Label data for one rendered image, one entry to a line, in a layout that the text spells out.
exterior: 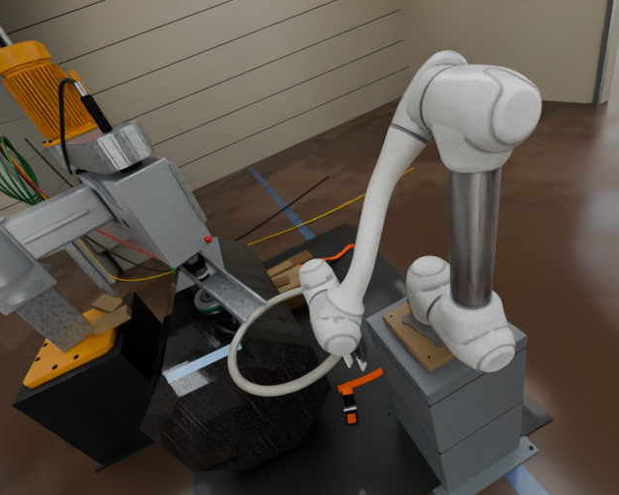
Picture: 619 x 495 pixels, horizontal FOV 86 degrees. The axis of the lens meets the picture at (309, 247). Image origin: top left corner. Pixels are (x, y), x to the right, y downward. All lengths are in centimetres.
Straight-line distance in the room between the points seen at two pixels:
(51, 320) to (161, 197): 112
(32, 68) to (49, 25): 462
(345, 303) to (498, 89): 50
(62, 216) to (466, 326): 191
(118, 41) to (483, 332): 625
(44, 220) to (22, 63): 71
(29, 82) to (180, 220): 95
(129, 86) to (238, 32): 197
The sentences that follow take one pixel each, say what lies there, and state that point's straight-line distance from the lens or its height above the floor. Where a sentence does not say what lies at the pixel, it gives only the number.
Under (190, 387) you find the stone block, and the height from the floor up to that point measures 80.
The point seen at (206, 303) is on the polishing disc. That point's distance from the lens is 172.
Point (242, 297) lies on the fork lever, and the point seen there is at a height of 97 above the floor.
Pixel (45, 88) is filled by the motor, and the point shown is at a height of 197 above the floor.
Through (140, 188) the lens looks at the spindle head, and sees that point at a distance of 143.
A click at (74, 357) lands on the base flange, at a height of 79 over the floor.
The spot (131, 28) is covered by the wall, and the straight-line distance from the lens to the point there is 652.
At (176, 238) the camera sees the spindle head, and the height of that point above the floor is 129.
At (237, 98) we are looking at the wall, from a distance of 656.
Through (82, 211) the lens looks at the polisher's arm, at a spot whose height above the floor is 142.
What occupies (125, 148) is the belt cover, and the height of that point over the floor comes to 168.
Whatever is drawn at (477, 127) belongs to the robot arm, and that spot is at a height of 160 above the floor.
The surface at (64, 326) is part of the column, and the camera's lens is 235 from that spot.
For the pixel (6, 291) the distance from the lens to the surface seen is 221.
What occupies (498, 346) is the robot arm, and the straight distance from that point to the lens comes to 98.
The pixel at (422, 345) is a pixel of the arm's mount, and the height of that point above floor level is 83.
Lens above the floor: 183
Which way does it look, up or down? 32 degrees down
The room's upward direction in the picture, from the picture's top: 22 degrees counter-clockwise
